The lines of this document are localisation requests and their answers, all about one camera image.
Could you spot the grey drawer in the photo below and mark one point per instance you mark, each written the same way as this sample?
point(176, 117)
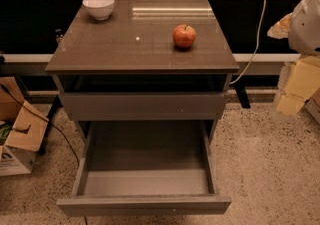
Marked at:
point(139, 106)
point(145, 168)

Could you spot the white ceramic bowl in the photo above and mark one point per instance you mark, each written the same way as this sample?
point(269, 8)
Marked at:
point(99, 9)

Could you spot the open cardboard box left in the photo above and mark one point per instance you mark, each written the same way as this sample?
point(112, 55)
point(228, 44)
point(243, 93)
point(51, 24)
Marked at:
point(23, 128)

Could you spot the grey top drawer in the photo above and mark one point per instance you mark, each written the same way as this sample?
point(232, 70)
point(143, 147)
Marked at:
point(139, 106)

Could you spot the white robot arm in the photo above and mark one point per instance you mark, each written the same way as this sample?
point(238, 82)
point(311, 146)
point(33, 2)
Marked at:
point(303, 37)

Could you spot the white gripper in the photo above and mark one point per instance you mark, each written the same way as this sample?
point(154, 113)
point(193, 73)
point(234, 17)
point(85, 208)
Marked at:
point(306, 25)

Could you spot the grey drawer cabinet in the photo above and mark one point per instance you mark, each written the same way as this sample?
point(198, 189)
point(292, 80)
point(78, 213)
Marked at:
point(133, 52)

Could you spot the cardboard box right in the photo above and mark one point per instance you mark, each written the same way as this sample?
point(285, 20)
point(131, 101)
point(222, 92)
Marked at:
point(313, 106)

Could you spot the red apple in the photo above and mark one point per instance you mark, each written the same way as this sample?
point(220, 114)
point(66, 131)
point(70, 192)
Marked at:
point(183, 35)

